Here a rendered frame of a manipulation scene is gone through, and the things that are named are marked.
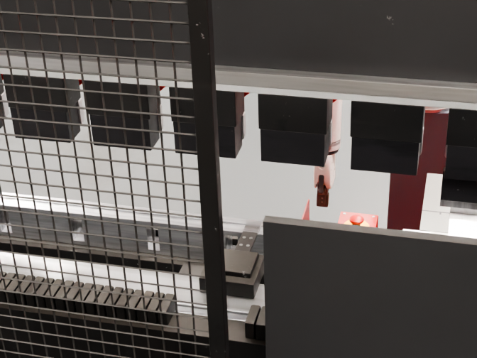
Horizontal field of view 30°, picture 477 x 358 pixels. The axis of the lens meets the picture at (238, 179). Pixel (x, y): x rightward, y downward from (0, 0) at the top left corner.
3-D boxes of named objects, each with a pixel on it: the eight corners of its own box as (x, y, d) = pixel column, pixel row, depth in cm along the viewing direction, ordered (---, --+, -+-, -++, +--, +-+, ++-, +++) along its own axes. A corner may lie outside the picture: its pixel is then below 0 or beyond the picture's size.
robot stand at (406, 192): (380, 336, 323) (395, 84, 272) (430, 340, 320) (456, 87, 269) (377, 371, 308) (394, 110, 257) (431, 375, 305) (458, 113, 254)
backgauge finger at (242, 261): (280, 231, 208) (279, 213, 206) (254, 299, 187) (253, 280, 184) (230, 225, 211) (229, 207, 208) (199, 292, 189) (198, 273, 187)
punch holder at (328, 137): (331, 148, 202) (333, 82, 194) (326, 167, 195) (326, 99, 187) (267, 143, 205) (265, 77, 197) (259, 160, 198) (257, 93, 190)
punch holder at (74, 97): (86, 126, 216) (77, 63, 207) (72, 143, 209) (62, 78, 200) (29, 121, 219) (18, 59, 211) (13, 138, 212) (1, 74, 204)
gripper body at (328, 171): (336, 153, 233) (334, 192, 238) (341, 138, 242) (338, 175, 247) (307, 151, 235) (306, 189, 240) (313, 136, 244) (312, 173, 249)
